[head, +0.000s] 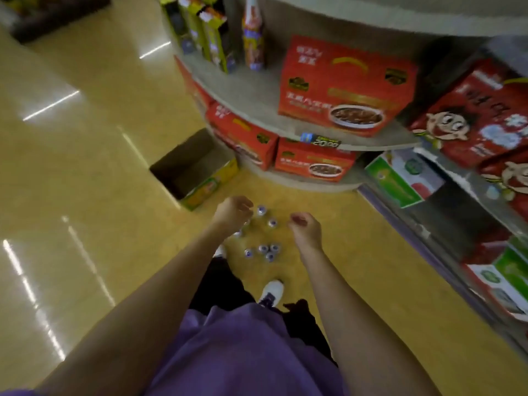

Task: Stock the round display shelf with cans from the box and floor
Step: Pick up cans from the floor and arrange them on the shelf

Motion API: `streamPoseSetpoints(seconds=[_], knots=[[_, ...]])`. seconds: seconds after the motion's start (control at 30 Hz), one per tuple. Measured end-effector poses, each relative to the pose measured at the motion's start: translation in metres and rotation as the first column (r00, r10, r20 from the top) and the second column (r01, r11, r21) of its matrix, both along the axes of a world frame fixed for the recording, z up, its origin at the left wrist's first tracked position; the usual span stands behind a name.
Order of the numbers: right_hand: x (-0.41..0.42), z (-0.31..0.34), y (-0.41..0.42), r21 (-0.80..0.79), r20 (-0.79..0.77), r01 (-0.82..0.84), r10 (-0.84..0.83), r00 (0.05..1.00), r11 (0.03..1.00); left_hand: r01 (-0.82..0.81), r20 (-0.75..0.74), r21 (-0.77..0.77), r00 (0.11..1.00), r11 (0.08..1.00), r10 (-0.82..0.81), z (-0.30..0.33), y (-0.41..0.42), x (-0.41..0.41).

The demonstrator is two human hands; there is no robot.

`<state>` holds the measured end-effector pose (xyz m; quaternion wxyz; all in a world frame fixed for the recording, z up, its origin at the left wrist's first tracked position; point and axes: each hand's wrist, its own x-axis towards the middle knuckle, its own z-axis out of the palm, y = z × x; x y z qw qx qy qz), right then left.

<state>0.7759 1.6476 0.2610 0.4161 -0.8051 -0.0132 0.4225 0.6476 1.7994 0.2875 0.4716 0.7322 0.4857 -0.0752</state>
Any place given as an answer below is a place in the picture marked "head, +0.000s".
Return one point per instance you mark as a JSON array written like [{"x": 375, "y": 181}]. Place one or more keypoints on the dark price tag strip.
[{"x": 321, "y": 140}]

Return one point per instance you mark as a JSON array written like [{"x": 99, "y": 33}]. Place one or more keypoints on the purple shirt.
[{"x": 247, "y": 354}]

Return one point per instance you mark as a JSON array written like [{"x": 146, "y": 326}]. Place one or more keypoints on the row of yellow orange cartons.
[{"x": 214, "y": 32}]

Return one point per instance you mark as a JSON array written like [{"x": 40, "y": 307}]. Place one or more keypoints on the round wooden shelf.
[{"x": 255, "y": 98}]

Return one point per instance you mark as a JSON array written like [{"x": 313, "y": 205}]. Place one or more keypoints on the person's right white shoe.
[{"x": 272, "y": 290}]

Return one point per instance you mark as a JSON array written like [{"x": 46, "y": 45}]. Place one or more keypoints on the small green-top box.
[
  {"x": 503, "y": 276},
  {"x": 396, "y": 181}
]

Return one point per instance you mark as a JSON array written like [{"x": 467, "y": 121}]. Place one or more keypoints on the person's left hand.
[{"x": 233, "y": 214}]

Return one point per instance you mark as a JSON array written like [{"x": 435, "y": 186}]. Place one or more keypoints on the person's left forearm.
[{"x": 144, "y": 317}]

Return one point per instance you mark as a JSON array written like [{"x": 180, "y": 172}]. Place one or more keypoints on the person's right forearm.
[{"x": 363, "y": 325}]

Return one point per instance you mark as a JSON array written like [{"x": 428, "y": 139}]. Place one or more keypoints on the person's left white shoe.
[{"x": 219, "y": 252}]

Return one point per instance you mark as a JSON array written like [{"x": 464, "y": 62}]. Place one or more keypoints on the small red carton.
[{"x": 330, "y": 78}]

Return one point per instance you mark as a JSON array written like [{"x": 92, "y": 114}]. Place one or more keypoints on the cluster of cans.
[{"x": 264, "y": 248}]

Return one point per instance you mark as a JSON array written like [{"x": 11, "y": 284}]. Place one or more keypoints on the person's right hand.
[{"x": 307, "y": 232}]

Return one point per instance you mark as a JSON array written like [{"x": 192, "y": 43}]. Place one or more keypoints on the brown cardboard box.
[{"x": 181, "y": 160}]

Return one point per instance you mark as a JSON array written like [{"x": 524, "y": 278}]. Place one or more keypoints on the person's white shoe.
[
  {"x": 219, "y": 252},
  {"x": 272, "y": 290}
]

